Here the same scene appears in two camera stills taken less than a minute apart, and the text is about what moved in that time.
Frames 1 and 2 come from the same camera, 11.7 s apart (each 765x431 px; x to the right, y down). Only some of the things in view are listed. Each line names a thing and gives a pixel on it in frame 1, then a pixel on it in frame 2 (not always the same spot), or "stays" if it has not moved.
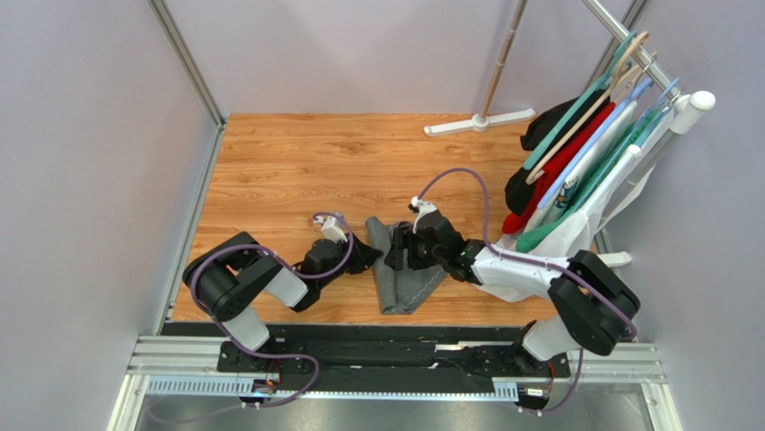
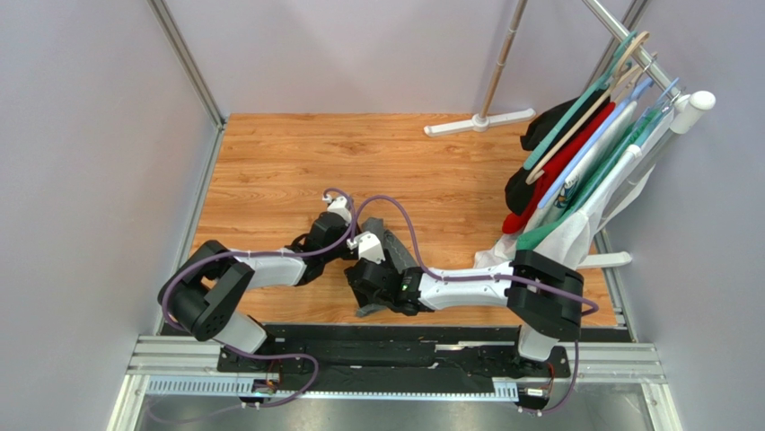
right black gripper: (411, 247) → (378, 273)
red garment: (520, 221) stays
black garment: (517, 189) stays
